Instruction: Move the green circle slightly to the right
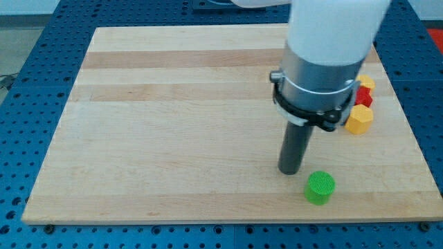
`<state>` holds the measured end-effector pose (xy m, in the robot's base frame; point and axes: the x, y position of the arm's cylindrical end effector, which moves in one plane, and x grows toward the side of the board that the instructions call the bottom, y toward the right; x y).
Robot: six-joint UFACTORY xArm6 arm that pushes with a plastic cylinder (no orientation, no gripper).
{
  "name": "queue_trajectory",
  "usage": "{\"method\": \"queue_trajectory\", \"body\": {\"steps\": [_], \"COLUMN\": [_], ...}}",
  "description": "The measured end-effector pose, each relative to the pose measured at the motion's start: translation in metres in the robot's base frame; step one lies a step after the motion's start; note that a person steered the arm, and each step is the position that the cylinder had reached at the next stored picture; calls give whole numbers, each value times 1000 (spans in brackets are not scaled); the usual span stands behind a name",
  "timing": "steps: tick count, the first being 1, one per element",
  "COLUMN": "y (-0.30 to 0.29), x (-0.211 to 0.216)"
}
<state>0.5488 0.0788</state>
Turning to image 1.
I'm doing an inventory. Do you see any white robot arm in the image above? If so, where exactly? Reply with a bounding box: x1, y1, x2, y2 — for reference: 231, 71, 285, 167
269, 0, 391, 175

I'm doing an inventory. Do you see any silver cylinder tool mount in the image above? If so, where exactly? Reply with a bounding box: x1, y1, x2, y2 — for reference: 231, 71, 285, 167
269, 44, 364, 132

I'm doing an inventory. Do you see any green cylinder block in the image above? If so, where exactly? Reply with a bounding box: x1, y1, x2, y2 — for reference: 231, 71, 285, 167
304, 171, 336, 205

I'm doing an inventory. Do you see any yellow hexagon block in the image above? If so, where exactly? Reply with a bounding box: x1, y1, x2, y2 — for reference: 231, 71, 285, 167
345, 104, 374, 134

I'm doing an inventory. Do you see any blue perforated table plate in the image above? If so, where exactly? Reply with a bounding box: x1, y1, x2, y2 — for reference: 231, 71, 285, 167
1, 0, 442, 248

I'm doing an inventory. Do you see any yellow block behind arm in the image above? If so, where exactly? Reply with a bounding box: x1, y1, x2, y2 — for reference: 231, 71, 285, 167
356, 75, 376, 95

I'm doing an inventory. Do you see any red block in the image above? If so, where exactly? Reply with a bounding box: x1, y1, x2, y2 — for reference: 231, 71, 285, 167
354, 86, 373, 107

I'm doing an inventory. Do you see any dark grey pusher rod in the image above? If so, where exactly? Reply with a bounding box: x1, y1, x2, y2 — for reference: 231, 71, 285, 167
278, 122, 314, 175

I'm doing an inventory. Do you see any wooden board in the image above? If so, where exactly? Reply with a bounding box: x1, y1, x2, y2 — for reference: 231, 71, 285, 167
21, 24, 442, 225

